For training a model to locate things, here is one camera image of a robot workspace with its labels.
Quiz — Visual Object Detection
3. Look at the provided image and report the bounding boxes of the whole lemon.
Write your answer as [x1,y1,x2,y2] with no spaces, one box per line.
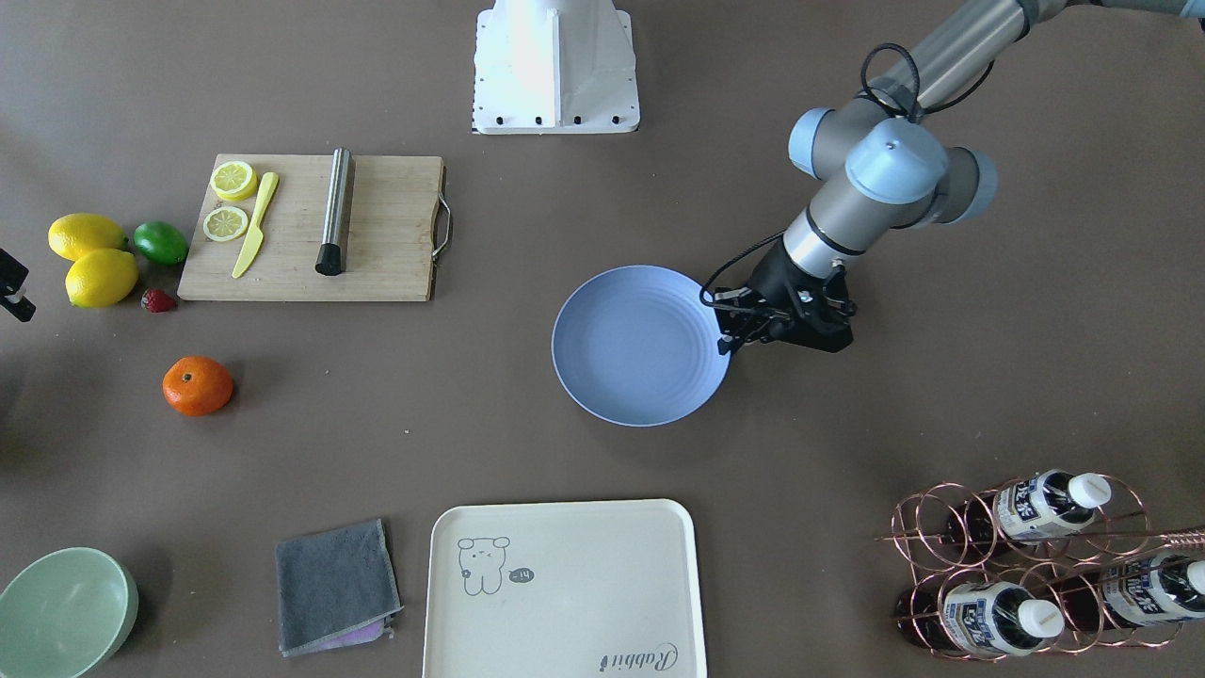
[65,249,139,308]
[47,212,128,263]

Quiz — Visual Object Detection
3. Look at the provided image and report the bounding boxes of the bamboo cutting board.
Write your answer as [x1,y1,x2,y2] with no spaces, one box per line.
[177,153,447,303]

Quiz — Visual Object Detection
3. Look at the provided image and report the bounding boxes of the lemon slice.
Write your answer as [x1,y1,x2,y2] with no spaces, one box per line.
[201,205,249,243]
[208,160,259,202]

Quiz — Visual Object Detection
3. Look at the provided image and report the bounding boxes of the orange fruit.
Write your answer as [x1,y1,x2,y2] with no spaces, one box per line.
[161,355,235,417]

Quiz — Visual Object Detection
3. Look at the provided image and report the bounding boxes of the lower lemon slice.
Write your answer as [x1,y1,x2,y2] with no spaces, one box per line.
[208,160,259,202]

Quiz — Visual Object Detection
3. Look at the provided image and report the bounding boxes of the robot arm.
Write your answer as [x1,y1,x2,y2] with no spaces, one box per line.
[699,1,1066,356]

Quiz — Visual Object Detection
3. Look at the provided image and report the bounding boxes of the green lime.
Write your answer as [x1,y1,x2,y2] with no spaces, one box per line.
[133,220,189,266]

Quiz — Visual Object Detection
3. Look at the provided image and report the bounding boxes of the lower whole lemon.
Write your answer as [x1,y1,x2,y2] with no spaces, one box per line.
[47,212,128,263]

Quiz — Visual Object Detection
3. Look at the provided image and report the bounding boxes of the blue round plate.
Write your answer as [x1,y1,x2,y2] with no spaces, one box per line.
[551,265,729,428]

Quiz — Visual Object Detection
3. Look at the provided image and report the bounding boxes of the drink bottle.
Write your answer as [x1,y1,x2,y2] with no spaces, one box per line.
[894,582,1066,659]
[940,468,1112,558]
[1052,552,1204,633]

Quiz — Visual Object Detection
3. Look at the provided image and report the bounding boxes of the cream rabbit tray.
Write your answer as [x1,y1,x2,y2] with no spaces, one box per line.
[423,499,709,677]

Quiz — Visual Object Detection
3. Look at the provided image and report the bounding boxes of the yellow plastic knife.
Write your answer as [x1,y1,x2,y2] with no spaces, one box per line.
[230,171,280,279]

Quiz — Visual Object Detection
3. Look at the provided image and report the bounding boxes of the steel muddler black tip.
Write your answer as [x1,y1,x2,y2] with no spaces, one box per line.
[315,147,355,276]

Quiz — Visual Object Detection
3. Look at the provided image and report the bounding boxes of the upper lemon slice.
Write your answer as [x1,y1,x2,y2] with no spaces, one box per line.
[201,205,249,243]

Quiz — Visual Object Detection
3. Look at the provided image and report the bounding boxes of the rear drink bottle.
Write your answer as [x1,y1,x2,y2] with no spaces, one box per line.
[940,468,1112,558]
[1052,552,1204,633]

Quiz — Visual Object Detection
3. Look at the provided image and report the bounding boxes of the red strawberry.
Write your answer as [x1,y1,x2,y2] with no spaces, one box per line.
[139,288,178,314]

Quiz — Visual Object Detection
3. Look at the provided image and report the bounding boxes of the upper whole lemon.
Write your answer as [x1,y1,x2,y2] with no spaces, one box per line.
[65,249,139,308]

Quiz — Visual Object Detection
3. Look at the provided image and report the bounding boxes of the copper wire bottle rack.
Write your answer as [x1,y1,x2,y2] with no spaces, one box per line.
[887,468,1203,662]

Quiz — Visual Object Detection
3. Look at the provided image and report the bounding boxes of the green bowl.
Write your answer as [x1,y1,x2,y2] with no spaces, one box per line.
[1,548,139,677]

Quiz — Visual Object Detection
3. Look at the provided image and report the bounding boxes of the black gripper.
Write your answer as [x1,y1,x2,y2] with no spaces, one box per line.
[711,240,857,356]

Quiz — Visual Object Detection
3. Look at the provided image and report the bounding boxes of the grey folded cloth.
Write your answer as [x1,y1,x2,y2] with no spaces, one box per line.
[274,518,404,658]

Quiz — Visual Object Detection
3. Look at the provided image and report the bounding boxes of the front drink bottle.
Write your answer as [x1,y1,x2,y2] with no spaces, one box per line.
[894,582,1066,659]

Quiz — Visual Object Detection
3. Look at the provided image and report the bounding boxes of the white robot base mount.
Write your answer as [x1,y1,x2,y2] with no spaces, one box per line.
[471,1,641,135]

